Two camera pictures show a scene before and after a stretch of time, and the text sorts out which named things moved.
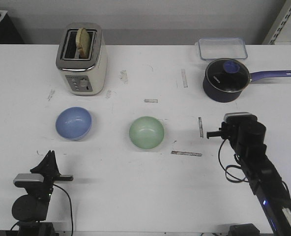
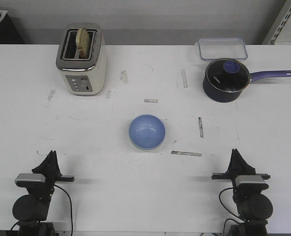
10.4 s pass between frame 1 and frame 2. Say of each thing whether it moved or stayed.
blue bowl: moved
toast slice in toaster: stayed
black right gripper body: moved
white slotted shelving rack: stayed
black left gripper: stayed
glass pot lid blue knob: stayed
